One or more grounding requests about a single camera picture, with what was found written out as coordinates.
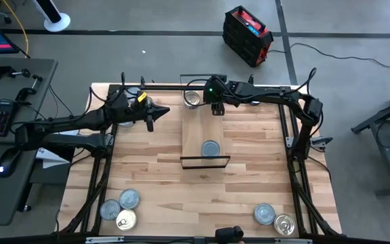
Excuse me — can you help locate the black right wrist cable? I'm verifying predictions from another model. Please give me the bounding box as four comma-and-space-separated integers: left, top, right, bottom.
181, 78, 213, 109

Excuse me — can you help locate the grey metal clamp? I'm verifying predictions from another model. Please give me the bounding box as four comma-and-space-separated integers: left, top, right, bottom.
311, 136, 334, 148

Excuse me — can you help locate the yellow cable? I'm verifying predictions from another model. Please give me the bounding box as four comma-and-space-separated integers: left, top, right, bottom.
0, 0, 30, 58

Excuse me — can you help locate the red black portable toolbox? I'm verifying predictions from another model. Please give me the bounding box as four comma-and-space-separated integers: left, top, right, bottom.
222, 5, 274, 68

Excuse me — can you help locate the black table-level camera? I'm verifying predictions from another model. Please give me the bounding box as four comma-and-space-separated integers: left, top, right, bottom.
214, 225, 245, 244

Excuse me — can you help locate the red blue label tin can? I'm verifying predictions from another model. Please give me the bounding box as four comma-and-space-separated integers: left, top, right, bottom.
115, 209, 138, 232
183, 90, 202, 110
273, 213, 297, 237
99, 199, 122, 221
118, 188, 142, 210

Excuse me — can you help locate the black computer mouse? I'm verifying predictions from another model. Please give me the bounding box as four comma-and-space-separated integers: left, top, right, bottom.
0, 147, 22, 179

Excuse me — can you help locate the wooden shelf black metal frame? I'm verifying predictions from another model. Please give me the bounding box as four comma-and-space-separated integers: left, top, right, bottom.
179, 73, 232, 170

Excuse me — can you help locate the grey metal side table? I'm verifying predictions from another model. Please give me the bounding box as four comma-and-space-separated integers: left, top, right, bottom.
350, 84, 390, 197

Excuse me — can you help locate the black floor cable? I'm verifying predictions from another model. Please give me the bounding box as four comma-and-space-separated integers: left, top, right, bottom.
267, 42, 390, 70

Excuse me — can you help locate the white green label tin can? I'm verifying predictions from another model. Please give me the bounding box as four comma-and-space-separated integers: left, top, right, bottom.
125, 86, 141, 98

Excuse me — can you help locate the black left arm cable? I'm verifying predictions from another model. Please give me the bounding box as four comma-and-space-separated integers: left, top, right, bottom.
88, 70, 128, 106

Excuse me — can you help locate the white pedestal stand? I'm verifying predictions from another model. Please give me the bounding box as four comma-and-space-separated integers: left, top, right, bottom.
32, 0, 71, 33

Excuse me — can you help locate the black desk clamp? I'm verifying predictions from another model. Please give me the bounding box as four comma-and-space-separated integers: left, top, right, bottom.
14, 74, 43, 102
0, 64, 32, 81

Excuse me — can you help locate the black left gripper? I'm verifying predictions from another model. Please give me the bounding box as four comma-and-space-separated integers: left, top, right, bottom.
123, 91, 171, 133

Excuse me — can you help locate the grey lid tin can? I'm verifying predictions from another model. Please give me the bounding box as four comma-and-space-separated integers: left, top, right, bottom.
253, 203, 277, 226

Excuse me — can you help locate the silver frame plate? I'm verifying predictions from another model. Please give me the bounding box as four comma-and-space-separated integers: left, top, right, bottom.
85, 236, 125, 244
274, 238, 313, 244

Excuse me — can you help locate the white paper sheet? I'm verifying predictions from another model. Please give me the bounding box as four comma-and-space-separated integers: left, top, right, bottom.
35, 147, 70, 169

